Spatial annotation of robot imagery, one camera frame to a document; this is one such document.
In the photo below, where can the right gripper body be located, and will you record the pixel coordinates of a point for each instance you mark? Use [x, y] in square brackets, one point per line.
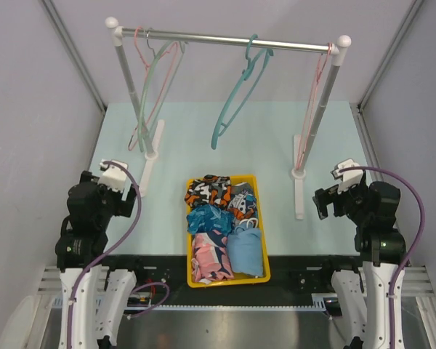
[350, 202]

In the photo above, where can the camouflage orange black shorts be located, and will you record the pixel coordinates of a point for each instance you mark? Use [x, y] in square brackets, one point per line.
[211, 189]

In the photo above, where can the teal plastic hanger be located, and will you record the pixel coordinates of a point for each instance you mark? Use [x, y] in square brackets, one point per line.
[222, 123]

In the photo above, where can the white and metal clothes rack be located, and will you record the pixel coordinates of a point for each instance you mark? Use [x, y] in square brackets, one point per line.
[338, 54]

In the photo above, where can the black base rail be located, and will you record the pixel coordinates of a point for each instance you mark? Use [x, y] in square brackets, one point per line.
[294, 282]

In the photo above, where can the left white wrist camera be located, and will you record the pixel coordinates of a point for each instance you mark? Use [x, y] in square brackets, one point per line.
[112, 177]

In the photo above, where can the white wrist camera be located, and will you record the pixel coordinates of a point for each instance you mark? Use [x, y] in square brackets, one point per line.
[112, 177]
[347, 175]

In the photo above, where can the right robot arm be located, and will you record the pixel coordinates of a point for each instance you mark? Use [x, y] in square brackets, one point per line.
[370, 298]

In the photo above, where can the grey printed shorts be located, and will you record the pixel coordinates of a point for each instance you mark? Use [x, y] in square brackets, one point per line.
[243, 203]

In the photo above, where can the pale green plastic hanger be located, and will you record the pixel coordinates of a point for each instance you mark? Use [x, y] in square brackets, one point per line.
[143, 129]

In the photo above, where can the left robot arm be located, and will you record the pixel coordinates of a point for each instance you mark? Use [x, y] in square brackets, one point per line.
[91, 314]

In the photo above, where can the light blue shorts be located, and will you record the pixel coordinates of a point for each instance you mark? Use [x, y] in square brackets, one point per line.
[244, 248]

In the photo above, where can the blue patterned shorts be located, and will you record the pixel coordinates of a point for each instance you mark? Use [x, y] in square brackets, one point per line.
[207, 218]

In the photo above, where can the pink and navy shorts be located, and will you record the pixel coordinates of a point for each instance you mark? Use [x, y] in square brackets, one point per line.
[210, 261]

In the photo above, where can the yellow plastic bin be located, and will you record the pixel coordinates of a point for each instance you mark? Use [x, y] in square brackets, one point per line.
[239, 278]

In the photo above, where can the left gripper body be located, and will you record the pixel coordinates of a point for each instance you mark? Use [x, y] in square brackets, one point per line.
[114, 204]

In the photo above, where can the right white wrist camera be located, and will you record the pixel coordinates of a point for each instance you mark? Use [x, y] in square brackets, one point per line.
[347, 175]

